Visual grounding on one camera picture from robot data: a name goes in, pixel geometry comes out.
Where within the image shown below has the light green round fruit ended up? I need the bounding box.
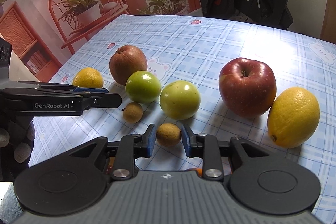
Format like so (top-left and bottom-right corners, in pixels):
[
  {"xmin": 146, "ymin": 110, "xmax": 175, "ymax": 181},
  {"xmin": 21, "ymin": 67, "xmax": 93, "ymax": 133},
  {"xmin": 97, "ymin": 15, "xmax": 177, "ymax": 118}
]
[{"xmin": 159, "ymin": 80, "xmax": 201, "ymax": 121}]

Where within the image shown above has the dull red apple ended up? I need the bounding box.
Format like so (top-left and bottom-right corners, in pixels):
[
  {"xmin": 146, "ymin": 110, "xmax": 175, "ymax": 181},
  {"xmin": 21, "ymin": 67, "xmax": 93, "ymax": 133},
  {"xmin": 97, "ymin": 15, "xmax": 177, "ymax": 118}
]
[{"xmin": 109, "ymin": 45, "xmax": 147, "ymax": 86}]

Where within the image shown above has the small brown kiwi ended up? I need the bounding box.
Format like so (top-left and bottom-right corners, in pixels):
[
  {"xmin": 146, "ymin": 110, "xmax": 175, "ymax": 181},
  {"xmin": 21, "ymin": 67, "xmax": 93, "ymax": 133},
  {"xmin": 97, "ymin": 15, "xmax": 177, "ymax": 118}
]
[
  {"xmin": 122, "ymin": 102, "xmax": 143, "ymax": 124},
  {"xmin": 156, "ymin": 123, "xmax": 182, "ymax": 147}
]

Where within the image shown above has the wooden door panel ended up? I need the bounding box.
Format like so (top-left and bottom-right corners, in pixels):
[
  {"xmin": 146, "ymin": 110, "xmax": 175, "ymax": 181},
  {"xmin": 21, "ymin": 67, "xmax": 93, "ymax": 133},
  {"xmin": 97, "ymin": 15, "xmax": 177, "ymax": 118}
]
[{"xmin": 320, "ymin": 0, "xmax": 335, "ymax": 44}]

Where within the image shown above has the smaller yellow lemon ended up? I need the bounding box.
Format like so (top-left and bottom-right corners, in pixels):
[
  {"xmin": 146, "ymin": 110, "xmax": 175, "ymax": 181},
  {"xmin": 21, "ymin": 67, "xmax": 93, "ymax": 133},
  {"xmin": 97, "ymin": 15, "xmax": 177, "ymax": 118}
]
[{"xmin": 267, "ymin": 87, "xmax": 320, "ymax": 148}]

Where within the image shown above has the dark green round fruit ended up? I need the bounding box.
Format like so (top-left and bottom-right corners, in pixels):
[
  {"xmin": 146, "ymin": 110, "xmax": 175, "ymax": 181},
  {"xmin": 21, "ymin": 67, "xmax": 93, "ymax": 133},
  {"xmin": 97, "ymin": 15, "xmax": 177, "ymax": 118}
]
[{"xmin": 125, "ymin": 71, "xmax": 162, "ymax": 104}]

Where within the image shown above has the large yellow lemon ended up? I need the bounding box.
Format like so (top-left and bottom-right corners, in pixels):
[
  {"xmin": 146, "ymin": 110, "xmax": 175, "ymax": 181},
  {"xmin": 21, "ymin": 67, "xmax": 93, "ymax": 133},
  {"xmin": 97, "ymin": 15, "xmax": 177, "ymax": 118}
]
[{"xmin": 72, "ymin": 67, "xmax": 104, "ymax": 88}]

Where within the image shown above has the gloved left hand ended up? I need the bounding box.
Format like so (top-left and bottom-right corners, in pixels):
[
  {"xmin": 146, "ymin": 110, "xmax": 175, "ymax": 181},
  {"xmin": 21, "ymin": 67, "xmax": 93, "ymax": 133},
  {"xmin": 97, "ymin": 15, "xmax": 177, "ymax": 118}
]
[{"xmin": 1, "ymin": 115, "xmax": 35, "ymax": 182}]

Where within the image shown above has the shiny red apple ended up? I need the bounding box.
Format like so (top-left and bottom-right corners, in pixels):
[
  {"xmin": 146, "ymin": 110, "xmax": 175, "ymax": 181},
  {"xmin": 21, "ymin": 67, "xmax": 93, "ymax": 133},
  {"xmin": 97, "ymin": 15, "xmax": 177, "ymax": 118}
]
[{"xmin": 219, "ymin": 57, "xmax": 277, "ymax": 118}]

